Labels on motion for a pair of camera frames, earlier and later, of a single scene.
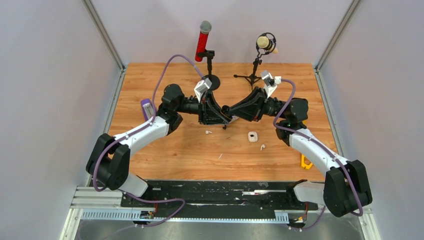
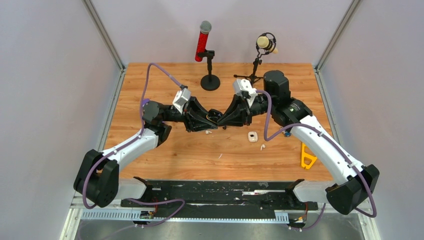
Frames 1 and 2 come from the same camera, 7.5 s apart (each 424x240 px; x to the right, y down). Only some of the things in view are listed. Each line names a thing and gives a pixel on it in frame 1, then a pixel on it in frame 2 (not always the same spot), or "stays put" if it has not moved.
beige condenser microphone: [267, 42] stays put
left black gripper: [210, 112] → [194, 117]
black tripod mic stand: [252, 78] stays put
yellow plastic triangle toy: [303, 165] stays put
